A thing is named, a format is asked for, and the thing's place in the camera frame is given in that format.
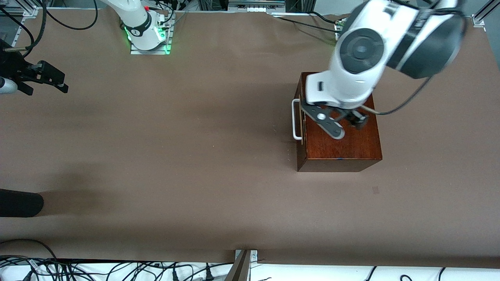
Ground black cylindrical object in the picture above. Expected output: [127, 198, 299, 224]
[0, 189, 44, 218]

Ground aluminium frame corner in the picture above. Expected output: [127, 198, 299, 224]
[471, 0, 500, 28]

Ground thin black looping cable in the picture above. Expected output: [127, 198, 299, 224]
[45, 0, 98, 31]

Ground tangled black floor cables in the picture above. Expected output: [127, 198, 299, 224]
[0, 255, 235, 281]

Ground black base power cable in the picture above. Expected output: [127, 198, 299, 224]
[278, 16, 338, 32]
[311, 11, 337, 24]

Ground dark brown wooden drawer cabinet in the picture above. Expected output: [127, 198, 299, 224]
[296, 71, 383, 173]

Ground aluminium frame rail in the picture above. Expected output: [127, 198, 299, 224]
[0, 0, 43, 48]

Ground silver aluminium rail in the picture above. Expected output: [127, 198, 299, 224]
[228, 0, 286, 13]

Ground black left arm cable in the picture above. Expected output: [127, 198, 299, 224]
[361, 8, 469, 116]

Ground wooden drawer with white handle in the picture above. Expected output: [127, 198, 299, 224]
[292, 76, 308, 157]

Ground brown table cover sheet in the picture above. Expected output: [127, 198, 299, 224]
[0, 9, 500, 270]

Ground grey metal post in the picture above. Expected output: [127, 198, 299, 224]
[225, 250, 252, 281]

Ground aluminium corner bracket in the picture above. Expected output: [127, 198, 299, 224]
[235, 249, 258, 263]

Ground black arching floor cable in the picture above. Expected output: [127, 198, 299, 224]
[0, 238, 58, 261]

